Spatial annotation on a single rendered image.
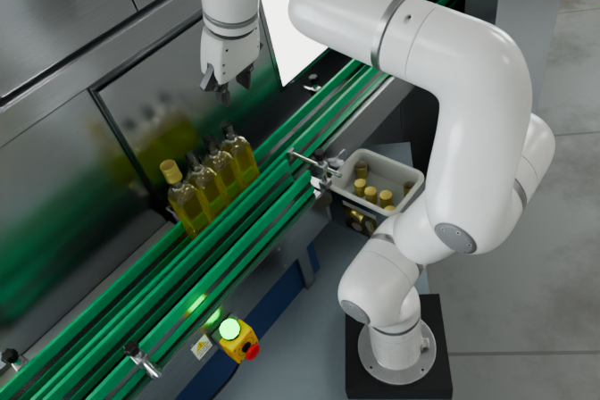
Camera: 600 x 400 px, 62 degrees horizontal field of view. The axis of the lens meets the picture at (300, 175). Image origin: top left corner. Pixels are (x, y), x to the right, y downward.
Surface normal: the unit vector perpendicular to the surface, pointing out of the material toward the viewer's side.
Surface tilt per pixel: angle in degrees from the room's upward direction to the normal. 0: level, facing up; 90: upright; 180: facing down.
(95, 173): 90
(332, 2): 45
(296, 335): 0
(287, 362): 0
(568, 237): 0
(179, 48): 90
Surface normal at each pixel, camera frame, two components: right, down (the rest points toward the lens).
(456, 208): -0.62, 0.08
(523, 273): -0.18, -0.68
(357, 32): -0.59, 0.41
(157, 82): 0.77, 0.37
